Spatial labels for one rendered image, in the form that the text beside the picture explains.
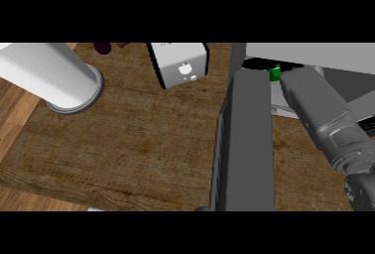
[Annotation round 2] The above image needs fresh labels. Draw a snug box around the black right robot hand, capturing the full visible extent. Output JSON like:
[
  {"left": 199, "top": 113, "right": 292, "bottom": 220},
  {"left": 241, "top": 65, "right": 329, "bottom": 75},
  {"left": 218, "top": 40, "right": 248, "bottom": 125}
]
[{"left": 242, "top": 58, "right": 305, "bottom": 72}]

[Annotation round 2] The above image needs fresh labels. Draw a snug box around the green milk carton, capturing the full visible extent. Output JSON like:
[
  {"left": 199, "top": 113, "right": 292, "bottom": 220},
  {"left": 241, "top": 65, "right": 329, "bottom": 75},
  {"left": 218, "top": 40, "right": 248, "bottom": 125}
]
[{"left": 269, "top": 64, "right": 283, "bottom": 82}]

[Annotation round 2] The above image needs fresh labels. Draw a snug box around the grey microwave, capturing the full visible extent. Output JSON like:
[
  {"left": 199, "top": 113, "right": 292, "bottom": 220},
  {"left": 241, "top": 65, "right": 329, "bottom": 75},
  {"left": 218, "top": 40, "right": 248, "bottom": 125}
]
[{"left": 229, "top": 42, "right": 375, "bottom": 133}]

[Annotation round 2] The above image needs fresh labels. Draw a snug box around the white box with apple print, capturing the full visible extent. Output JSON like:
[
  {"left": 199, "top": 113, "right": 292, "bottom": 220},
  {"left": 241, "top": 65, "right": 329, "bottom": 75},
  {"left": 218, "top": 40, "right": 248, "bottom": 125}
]
[{"left": 145, "top": 42, "right": 212, "bottom": 90}]

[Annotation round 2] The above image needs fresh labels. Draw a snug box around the dark purple eggplant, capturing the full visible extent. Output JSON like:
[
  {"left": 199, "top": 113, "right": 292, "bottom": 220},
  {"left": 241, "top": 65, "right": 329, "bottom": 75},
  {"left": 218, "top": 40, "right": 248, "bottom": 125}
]
[{"left": 93, "top": 42, "right": 112, "bottom": 56}]

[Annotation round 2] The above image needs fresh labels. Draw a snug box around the large white cylinder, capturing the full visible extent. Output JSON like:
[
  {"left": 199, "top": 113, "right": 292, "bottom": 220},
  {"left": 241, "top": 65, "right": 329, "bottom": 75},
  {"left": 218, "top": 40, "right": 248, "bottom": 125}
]
[{"left": 0, "top": 42, "right": 105, "bottom": 115}]

